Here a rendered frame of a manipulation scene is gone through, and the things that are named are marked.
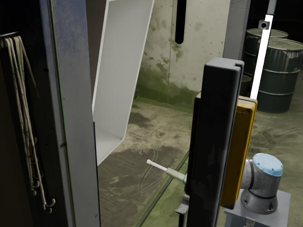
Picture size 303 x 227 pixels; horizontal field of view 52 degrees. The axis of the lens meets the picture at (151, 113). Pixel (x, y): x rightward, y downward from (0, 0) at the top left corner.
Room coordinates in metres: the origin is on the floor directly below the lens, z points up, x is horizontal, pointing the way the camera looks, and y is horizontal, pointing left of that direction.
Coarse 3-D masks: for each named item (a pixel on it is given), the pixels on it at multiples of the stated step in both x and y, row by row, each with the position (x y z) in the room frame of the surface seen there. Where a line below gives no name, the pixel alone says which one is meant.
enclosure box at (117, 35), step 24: (96, 0) 1.54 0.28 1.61; (120, 0) 2.17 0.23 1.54; (144, 0) 2.10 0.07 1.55; (96, 24) 1.54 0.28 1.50; (120, 24) 2.17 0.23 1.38; (144, 24) 2.10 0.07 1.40; (96, 48) 1.55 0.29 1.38; (120, 48) 2.17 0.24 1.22; (96, 72) 1.55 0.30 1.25; (120, 72) 2.17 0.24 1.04; (96, 96) 2.26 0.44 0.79; (120, 96) 2.17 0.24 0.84; (96, 120) 2.26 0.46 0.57; (120, 120) 2.17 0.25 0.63; (96, 144) 2.03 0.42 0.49
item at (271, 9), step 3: (270, 0) 2.51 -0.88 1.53; (273, 0) 2.50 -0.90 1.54; (276, 0) 2.53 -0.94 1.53; (270, 3) 2.51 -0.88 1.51; (273, 3) 2.50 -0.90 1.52; (270, 6) 2.51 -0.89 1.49; (273, 6) 2.50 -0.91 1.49; (267, 9) 2.52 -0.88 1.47; (270, 9) 2.50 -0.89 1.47; (273, 9) 2.49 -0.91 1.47; (267, 12) 2.51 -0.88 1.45; (270, 12) 2.50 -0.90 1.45; (273, 12) 2.49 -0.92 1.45
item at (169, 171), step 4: (148, 160) 2.06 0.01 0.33; (152, 164) 2.04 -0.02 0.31; (156, 164) 2.03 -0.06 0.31; (160, 168) 2.01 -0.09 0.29; (164, 168) 2.00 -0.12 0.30; (168, 168) 2.00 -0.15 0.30; (168, 172) 1.97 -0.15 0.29; (172, 172) 1.97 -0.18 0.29; (176, 172) 1.97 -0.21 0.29; (172, 176) 1.96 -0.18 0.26; (176, 176) 1.94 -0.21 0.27; (180, 176) 1.94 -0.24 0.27; (184, 176) 1.94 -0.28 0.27; (180, 180) 1.93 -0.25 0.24; (184, 180) 1.91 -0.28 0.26; (184, 188) 1.98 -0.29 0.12
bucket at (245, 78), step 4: (244, 76) 4.36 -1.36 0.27; (244, 80) 4.34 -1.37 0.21; (248, 80) 4.28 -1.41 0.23; (244, 84) 4.11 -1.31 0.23; (248, 84) 4.15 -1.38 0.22; (240, 88) 4.12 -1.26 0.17; (244, 88) 4.12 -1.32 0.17; (240, 92) 4.12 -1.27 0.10; (244, 92) 4.14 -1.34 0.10; (244, 96) 4.16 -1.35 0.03
